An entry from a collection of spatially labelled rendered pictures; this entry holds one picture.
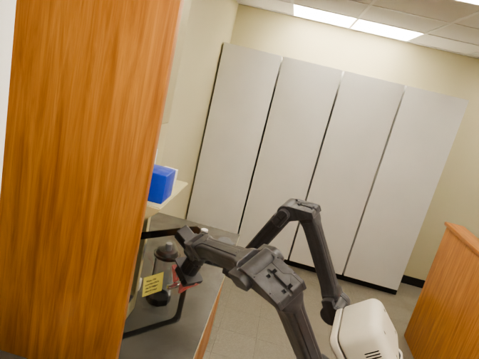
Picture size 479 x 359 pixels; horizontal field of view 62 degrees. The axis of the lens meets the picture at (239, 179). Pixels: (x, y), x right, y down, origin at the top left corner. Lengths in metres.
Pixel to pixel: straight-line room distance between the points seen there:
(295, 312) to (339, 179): 3.50
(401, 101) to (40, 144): 3.63
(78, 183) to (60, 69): 0.30
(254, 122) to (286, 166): 0.57
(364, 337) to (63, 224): 0.87
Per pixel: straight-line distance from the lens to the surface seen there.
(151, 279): 1.41
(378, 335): 1.17
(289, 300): 0.84
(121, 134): 1.09
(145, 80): 1.05
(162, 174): 1.20
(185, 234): 1.28
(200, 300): 1.86
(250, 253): 0.91
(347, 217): 4.43
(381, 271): 4.72
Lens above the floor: 1.93
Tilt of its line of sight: 15 degrees down
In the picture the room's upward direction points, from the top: 14 degrees clockwise
